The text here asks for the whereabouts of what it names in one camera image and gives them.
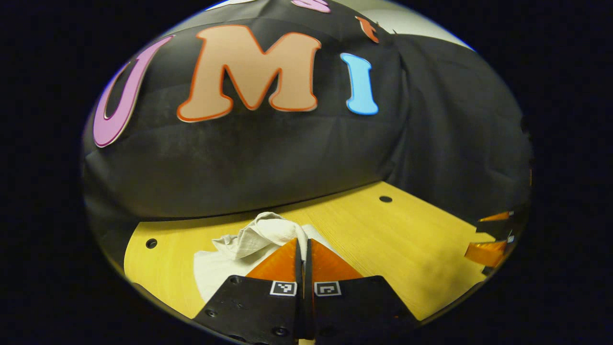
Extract black backdrop cloth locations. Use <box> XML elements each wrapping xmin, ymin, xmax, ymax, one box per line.
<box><xmin>81</xmin><ymin>0</ymin><xmax>533</xmax><ymax>269</ymax></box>

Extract cream white jeans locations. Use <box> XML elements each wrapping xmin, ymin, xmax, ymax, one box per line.
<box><xmin>193</xmin><ymin>211</ymin><xmax>336</xmax><ymax>303</ymax></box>

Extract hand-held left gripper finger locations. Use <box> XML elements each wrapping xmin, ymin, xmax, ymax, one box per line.
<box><xmin>193</xmin><ymin>237</ymin><xmax>305</xmax><ymax>345</ymax></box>
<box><xmin>305</xmin><ymin>238</ymin><xmax>420</xmax><ymax>345</ymax></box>

